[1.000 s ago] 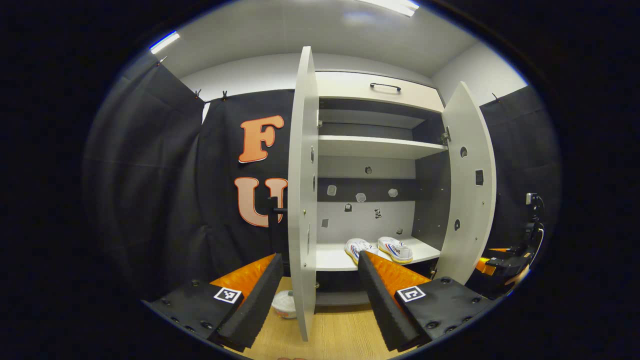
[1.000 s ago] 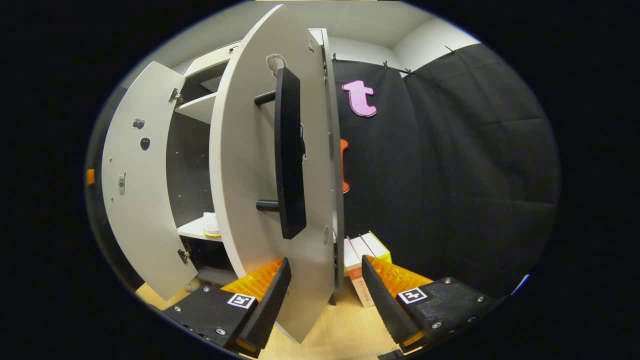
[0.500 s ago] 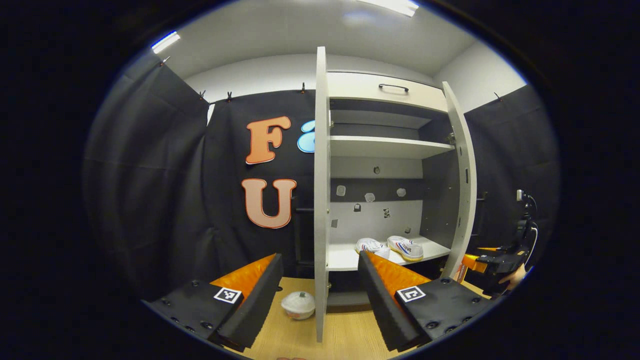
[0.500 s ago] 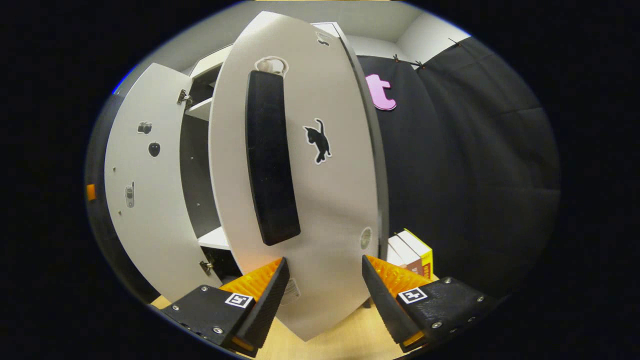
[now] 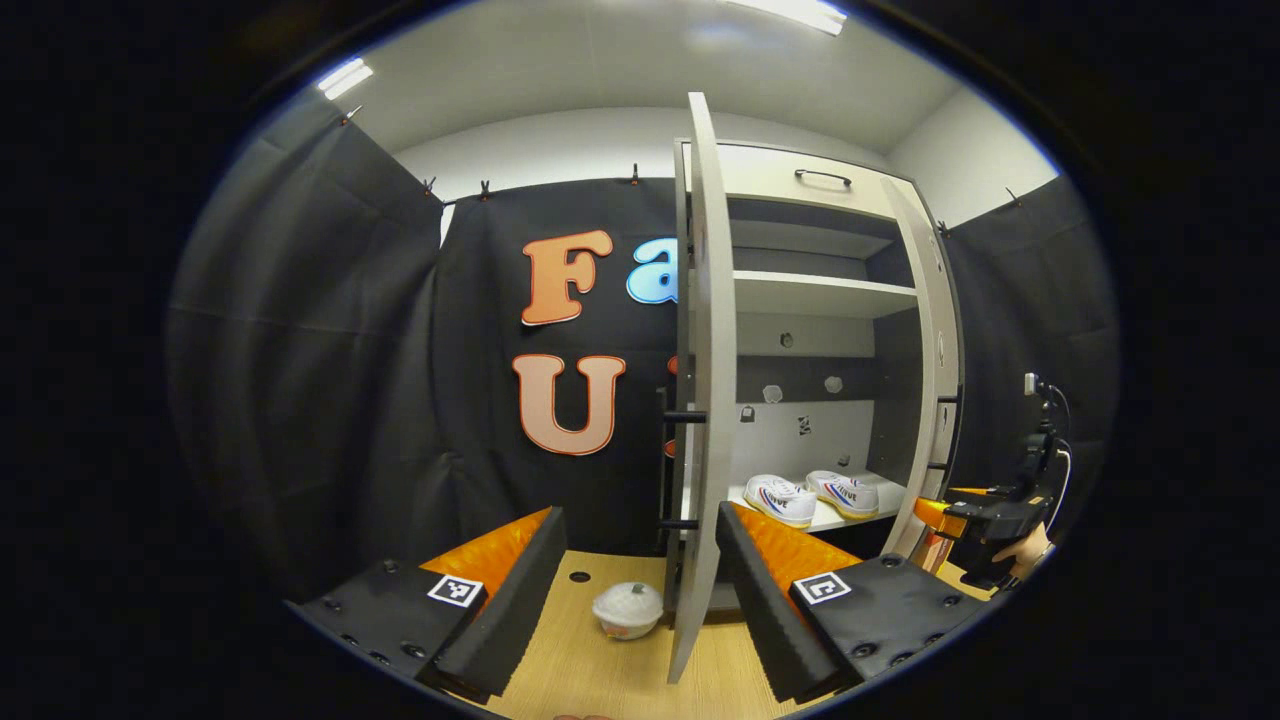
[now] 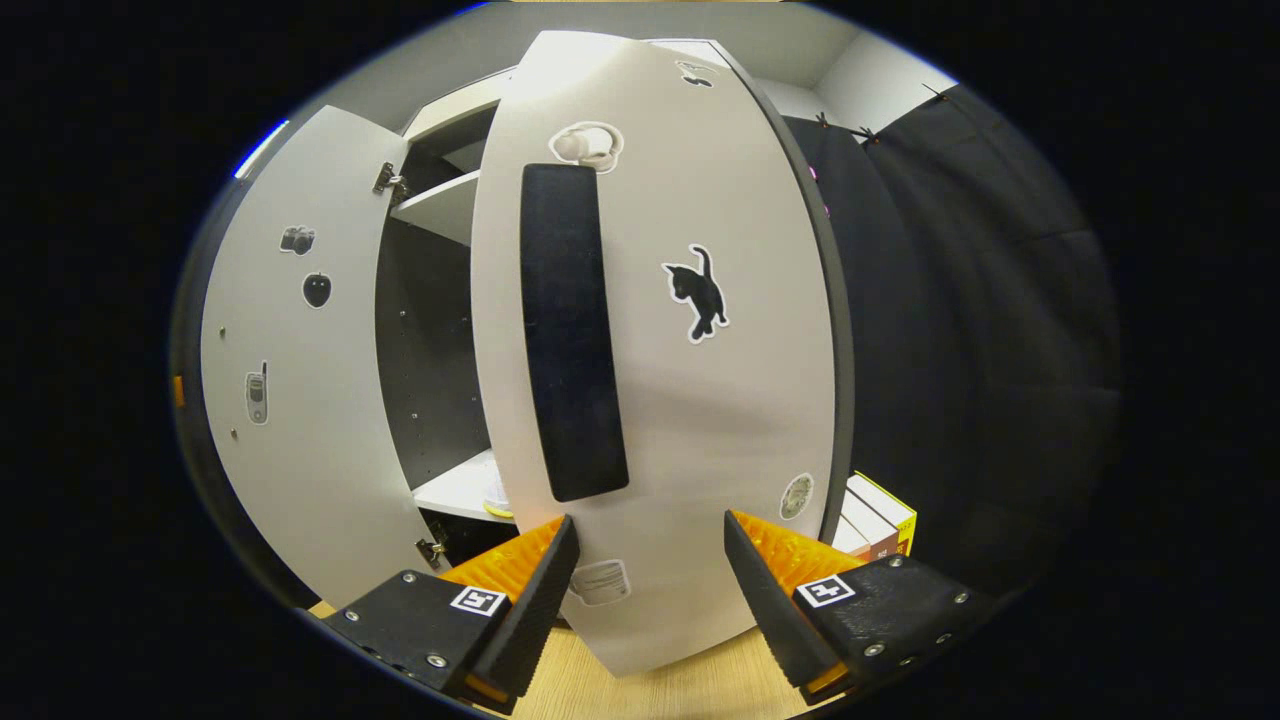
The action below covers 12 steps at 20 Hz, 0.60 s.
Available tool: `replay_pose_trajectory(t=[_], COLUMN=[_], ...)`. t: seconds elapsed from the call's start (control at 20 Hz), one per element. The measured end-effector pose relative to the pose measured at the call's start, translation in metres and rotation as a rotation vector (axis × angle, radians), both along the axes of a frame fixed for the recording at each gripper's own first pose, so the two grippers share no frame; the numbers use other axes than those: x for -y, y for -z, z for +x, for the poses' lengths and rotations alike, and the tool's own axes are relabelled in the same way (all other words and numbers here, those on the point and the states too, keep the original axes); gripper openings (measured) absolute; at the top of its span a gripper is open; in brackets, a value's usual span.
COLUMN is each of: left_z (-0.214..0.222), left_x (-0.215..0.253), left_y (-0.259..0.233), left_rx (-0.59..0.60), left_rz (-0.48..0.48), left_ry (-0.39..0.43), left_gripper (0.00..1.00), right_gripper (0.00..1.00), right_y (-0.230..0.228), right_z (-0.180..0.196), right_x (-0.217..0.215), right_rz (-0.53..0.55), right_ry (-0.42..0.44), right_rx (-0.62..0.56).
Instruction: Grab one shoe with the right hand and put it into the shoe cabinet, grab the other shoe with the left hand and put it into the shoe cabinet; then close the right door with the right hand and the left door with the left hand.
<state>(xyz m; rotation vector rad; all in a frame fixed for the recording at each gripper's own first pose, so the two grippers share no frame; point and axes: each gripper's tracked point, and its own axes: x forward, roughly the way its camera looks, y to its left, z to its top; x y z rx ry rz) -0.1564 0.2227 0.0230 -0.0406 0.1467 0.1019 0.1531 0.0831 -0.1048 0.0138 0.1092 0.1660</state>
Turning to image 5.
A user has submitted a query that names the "white shoe cabinet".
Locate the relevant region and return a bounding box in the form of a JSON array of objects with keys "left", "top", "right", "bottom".
[{"left": 672, "top": 138, "right": 966, "bottom": 613}]

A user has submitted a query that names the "black door handle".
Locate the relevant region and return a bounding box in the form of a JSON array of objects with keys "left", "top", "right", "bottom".
[
  {"left": 928, "top": 392, "right": 963, "bottom": 471},
  {"left": 655, "top": 385, "right": 708, "bottom": 531}
]

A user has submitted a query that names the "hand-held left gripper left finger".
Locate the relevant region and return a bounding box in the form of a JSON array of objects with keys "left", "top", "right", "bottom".
[{"left": 283, "top": 506, "right": 568, "bottom": 704}]

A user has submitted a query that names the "white cabinet door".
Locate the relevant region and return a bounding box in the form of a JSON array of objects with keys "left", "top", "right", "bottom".
[
  {"left": 880, "top": 178, "right": 963, "bottom": 561},
  {"left": 665, "top": 92, "right": 739, "bottom": 686}
]

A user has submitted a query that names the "ceiling light panel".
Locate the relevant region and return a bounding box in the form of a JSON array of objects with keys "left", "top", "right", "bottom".
[
  {"left": 725, "top": 0, "right": 849, "bottom": 37},
  {"left": 317, "top": 57, "right": 375, "bottom": 101}
]

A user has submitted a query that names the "white striped shoe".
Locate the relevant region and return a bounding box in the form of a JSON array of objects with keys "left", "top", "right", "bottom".
[
  {"left": 743, "top": 474, "right": 819, "bottom": 530},
  {"left": 805, "top": 469, "right": 881, "bottom": 521}
]

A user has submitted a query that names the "white lidded bowl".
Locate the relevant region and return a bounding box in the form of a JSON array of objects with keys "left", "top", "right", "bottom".
[{"left": 592, "top": 581, "right": 665, "bottom": 642}]

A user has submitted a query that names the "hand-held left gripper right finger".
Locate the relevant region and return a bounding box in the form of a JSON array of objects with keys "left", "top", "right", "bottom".
[{"left": 714, "top": 502, "right": 991, "bottom": 704}]

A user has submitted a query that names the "cream cabinet drawer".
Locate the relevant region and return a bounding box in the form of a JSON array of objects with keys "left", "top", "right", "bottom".
[{"left": 690, "top": 142, "right": 913, "bottom": 221}]

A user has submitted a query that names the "black backdrop cloth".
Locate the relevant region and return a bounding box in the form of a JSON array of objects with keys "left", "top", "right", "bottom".
[
  {"left": 432, "top": 178, "right": 693, "bottom": 561},
  {"left": 940, "top": 175, "right": 1119, "bottom": 561},
  {"left": 165, "top": 95, "right": 446, "bottom": 601}
]

